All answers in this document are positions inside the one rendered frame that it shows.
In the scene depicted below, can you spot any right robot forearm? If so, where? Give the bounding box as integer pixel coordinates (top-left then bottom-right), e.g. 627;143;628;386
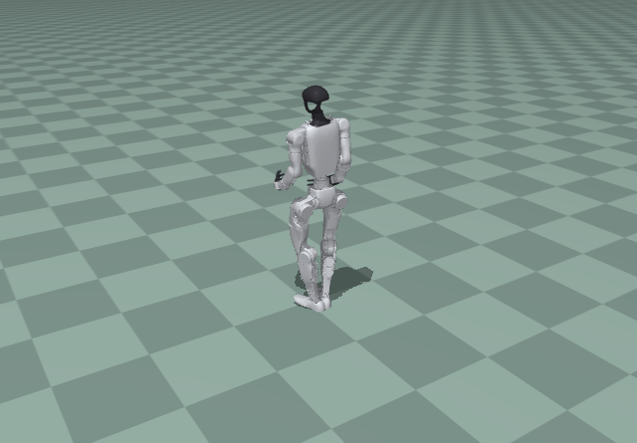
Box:
330;163;351;184

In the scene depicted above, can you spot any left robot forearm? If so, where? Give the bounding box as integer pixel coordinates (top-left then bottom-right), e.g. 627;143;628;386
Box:
274;167;297;190

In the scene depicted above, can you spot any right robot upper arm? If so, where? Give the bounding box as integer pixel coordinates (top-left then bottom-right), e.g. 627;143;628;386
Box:
336;117;351;165

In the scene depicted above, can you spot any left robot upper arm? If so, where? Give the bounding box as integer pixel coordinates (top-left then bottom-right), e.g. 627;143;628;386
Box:
287;127;306;178

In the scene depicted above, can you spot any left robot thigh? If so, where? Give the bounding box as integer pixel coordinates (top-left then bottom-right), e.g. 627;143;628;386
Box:
289;195;318;262

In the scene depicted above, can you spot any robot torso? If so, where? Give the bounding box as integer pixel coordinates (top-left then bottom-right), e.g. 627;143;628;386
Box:
299;114;340;210

